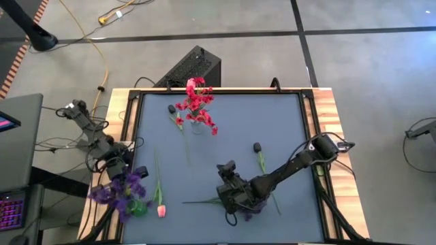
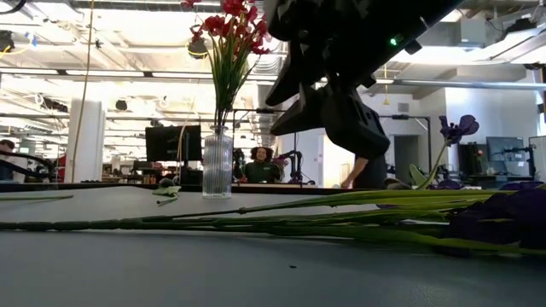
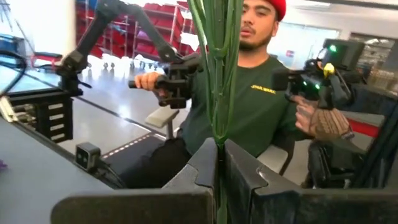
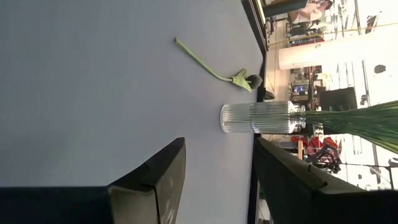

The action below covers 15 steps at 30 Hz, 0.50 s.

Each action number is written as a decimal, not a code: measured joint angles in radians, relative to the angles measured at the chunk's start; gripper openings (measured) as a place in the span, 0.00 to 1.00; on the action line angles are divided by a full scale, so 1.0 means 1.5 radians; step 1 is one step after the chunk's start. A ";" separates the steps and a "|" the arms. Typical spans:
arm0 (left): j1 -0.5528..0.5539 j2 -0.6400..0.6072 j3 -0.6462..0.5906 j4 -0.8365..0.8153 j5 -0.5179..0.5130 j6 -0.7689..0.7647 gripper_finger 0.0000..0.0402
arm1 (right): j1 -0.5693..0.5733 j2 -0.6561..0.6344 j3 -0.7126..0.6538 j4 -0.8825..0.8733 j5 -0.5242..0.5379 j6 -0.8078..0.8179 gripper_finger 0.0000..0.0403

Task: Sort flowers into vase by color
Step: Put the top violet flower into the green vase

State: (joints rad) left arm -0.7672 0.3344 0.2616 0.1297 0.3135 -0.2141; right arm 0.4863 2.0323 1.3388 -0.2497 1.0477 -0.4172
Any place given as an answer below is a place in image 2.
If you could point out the dark desk monitor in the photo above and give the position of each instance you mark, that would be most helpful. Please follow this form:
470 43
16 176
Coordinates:
505 149

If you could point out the black monitor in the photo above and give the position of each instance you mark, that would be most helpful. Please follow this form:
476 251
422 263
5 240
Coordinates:
170 143

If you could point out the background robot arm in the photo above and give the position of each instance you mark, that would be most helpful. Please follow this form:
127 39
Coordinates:
296 166

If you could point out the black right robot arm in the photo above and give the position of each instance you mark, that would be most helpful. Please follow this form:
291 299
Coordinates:
405 21

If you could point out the clear ribbed glass vase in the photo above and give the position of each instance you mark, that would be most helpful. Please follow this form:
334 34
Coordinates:
217 162

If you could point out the black frame stand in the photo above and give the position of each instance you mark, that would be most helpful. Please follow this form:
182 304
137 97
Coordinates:
409 116
256 111

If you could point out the black hanging ceiling lamp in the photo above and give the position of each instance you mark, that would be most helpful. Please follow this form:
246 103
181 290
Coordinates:
197 49

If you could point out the purple flower bunch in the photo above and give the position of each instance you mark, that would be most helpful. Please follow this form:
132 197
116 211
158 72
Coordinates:
520 186
341 230

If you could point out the person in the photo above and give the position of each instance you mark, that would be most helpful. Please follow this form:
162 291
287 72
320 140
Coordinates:
371 172
8 162
261 170

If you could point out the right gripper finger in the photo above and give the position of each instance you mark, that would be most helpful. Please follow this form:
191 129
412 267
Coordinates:
309 113
298 72

